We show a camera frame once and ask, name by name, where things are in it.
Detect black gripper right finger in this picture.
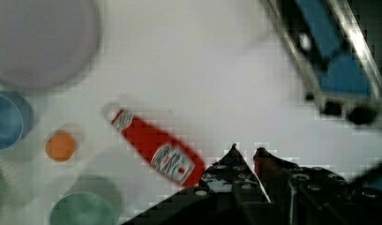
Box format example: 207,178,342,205
253,147,382,225

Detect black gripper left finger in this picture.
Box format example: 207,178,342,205
122,145,267,225

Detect black toaster oven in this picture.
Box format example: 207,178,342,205
263,0,382,125

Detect red ketchup bottle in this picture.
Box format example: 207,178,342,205
102,103,206,187

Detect small orange fruit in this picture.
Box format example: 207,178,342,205
45,131,76,162

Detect blue cup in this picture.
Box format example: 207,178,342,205
0,91,35,151

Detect lilac round plate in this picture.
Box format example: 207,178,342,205
0,0,99,90

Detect green mug with handle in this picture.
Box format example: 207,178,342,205
49,174,122,225

